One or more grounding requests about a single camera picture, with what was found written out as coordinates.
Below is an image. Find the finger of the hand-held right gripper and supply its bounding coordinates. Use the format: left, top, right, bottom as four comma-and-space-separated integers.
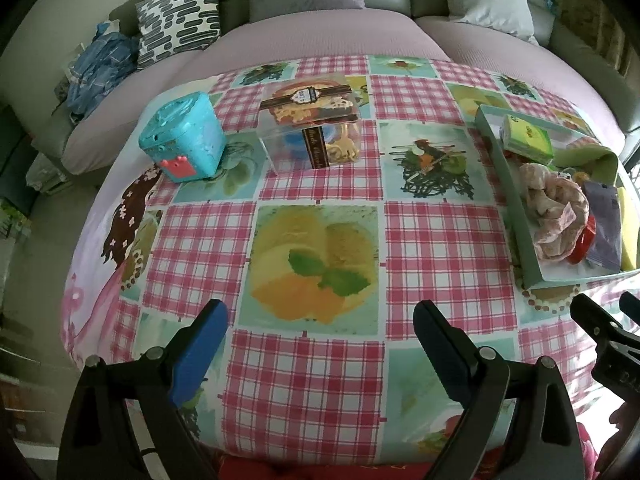
618, 291, 640, 328
570, 294, 640, 361

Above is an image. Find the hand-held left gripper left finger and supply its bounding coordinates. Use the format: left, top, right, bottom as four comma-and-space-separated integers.
56, 299, 228, 480

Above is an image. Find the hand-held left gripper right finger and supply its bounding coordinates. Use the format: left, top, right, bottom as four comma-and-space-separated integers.
413, 300, 586, 480

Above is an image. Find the yellow sponge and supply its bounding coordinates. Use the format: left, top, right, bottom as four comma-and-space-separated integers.
617, 185, 640, 271

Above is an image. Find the red tape roll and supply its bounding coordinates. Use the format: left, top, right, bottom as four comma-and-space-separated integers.
567, 214, 598, 265

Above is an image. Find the purple cloth pouch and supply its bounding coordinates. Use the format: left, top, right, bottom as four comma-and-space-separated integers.
582, 181, 623, 268

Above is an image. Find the pink floral scrunchie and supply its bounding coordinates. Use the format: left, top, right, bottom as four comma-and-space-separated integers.
517, 162, 591, 262

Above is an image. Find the teal tray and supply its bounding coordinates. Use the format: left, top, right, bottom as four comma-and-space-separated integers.
474, 105, 640, 291

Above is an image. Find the person's right hand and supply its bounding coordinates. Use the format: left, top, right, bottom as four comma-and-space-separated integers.
597, 405, 640, 476

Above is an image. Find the chequered printed tablecloth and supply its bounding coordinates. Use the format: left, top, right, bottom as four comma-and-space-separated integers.
60, 55, 640, 466

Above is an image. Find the red printed cloth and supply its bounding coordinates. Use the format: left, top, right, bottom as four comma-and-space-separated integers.
215, 445, 601, 480

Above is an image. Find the teal plastic container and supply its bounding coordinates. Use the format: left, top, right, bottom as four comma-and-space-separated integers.
138, 91, 227, 183

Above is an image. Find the white plastic bag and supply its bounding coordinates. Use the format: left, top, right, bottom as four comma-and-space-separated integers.
25, 152, 68, 193

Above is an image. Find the clear plastic box brown label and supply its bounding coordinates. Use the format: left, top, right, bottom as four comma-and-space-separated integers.
256, 74, 365, 177

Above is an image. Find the dark teal cabinet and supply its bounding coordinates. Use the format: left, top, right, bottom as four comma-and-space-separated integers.
0, 105, 41, 216

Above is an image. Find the floral curtain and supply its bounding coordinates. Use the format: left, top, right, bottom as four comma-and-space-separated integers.
560, 0, 640, 81

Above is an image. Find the blue clothes pile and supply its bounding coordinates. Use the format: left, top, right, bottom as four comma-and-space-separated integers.
65, 20, 141, 121

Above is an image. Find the purple sofa cover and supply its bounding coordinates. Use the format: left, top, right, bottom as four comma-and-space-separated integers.
60, 7, 626, 176

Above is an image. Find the black and white patterned pillow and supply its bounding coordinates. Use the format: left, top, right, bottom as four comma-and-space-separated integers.
136, 0, 222, 70

